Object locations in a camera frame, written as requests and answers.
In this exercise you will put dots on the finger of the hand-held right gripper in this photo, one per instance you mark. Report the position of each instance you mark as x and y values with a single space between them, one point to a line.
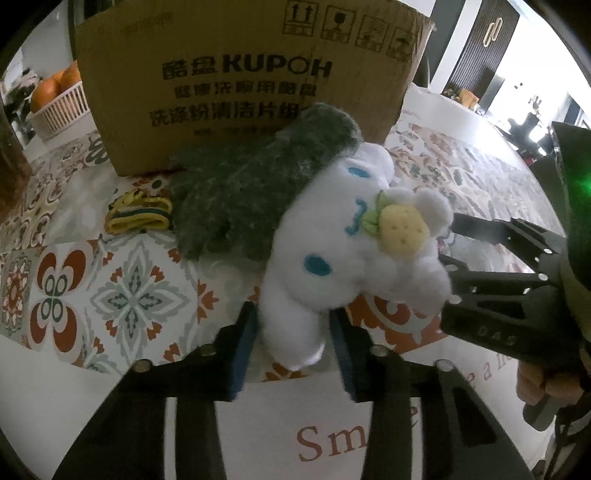
517 235
489 281

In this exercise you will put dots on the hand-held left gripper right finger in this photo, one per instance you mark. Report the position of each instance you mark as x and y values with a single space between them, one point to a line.
348 360

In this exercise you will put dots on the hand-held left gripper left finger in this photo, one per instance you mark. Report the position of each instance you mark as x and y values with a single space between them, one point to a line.
240 355

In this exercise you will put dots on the white plush dog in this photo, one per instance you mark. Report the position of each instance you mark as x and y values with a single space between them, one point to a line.
332 221

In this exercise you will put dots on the brown cardboard box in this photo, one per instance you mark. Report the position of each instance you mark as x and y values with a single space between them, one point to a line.
231 101

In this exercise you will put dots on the person's right hand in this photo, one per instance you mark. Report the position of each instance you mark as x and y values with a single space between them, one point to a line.
531 383

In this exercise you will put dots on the small orange box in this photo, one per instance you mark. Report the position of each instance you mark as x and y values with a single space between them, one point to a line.
468 98

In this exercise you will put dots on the patterned table runner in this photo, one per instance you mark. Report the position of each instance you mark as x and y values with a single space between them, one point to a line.
106 286

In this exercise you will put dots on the dark green plush toy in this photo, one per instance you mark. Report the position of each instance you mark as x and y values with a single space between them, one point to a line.
258 184

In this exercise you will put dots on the yellow striped socks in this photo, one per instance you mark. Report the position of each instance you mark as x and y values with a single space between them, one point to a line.
138 212

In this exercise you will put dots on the glass vase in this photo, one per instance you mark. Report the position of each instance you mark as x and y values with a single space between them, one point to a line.
11 170

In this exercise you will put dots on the white plastic fruit basket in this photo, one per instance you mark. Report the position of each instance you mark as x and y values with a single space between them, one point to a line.
62 113

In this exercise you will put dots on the orange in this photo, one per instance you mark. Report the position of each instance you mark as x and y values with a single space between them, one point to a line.
70 76
44 94

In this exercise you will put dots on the dark slatted wall panel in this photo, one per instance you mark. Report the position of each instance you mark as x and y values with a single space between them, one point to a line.
485 41

